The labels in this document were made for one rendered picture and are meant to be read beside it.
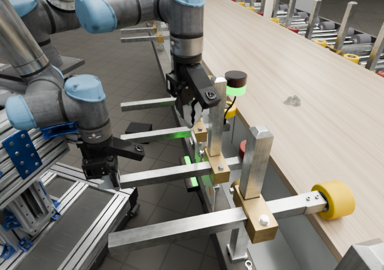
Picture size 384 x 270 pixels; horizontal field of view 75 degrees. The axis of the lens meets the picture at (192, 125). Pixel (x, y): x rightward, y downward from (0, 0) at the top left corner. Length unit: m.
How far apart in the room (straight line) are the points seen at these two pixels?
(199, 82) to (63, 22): 0.66
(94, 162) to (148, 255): 0.99
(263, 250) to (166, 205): 0.98
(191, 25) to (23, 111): 0.39
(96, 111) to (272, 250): 0.69
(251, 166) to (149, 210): 1.32
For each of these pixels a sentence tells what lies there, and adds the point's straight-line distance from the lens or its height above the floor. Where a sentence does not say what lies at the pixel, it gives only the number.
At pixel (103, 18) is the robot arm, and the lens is 0.55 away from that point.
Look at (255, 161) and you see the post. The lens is 0.50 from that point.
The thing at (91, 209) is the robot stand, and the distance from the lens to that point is 1.59.
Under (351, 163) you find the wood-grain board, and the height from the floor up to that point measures 0.90.
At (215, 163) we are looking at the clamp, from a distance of 0.79.
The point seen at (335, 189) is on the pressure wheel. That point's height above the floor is 0.98.
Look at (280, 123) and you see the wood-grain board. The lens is 0.95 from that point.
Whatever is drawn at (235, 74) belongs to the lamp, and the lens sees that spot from 0.69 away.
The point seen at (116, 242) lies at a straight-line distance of 0.54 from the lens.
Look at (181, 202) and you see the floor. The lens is 1.78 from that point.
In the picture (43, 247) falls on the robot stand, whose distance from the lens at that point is 1.55.
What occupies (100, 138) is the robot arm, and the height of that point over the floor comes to 1.04.
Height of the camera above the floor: 1.42
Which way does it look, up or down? 36 degrees down
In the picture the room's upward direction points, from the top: straight up
